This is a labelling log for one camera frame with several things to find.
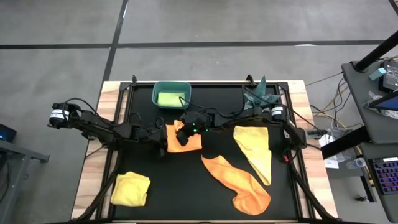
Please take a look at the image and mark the small teal box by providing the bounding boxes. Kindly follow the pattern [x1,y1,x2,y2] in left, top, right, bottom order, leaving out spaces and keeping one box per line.
[368,67,387,82]

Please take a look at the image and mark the dark grey side desk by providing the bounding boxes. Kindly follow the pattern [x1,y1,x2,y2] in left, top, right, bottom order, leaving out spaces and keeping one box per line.
[320,60,398,223]

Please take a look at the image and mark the white paper sheets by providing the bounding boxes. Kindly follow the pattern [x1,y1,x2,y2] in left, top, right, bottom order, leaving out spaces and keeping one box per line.
[317,133,341,170]

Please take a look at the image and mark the grey metal stand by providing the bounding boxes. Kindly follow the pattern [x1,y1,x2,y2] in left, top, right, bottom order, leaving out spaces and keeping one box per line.
[0,139,50,224]

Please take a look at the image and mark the light wooden table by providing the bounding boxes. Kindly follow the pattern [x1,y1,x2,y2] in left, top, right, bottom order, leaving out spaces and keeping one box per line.
[70,80,339,220]

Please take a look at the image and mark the black aluminium table frame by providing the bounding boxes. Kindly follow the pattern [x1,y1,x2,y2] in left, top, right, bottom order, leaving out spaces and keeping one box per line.
[73,74,339,224]

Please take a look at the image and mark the tablet with blue screen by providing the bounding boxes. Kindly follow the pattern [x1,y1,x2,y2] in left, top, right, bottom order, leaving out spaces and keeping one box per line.
[368,91,398,112]

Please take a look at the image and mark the artificial green snake plant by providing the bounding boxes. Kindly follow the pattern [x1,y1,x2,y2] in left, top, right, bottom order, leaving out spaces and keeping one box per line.
[243,75,281,110]

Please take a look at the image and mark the black electronic device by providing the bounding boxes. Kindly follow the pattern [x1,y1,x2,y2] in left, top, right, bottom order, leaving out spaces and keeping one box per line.
[378,58,398,93]

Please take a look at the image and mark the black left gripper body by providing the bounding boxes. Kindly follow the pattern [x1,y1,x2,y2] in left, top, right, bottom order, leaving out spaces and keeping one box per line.
[133,124,167,147]

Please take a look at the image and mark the black device with blue light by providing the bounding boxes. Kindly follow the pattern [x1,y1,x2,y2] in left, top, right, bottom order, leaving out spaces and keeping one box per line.
[0,123,17,143]

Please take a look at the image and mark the teal plastic bin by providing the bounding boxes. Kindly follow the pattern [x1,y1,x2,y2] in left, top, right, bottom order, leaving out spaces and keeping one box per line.
[151,80,192,110]

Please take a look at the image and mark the deep orange microfiber towel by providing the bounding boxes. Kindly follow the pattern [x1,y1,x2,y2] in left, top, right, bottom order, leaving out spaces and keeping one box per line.
[200,154,272,216]

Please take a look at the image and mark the green microfiber towel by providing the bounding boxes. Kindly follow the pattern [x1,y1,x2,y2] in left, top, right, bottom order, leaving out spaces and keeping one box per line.
[157,91,183,108]

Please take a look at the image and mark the black round pole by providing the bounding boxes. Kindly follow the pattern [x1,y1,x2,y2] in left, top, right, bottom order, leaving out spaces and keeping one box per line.
[354,30,398,72]

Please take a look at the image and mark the black handle tool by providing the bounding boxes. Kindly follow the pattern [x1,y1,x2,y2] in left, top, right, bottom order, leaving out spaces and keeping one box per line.
[307,129,328,138]

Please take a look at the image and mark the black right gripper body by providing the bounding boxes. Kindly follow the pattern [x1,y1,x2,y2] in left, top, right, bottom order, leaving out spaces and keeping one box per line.
[182,111,215,136]

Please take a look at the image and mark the clear plastic water bottle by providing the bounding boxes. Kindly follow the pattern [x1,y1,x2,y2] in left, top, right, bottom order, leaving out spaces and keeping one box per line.
[346,157,368,170]

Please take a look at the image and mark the light orange microfiber towel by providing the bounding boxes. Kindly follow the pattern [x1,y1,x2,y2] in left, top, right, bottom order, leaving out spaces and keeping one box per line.
[165,119,203,154]

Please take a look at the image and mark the floor cable bundle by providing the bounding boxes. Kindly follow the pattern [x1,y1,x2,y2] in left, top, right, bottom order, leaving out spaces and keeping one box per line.
[305,72,355,130]

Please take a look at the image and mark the yellow microfiber towel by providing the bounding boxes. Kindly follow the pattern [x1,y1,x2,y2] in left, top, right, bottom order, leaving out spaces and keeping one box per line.
[110,170,152,207]
[233,125,272,187]

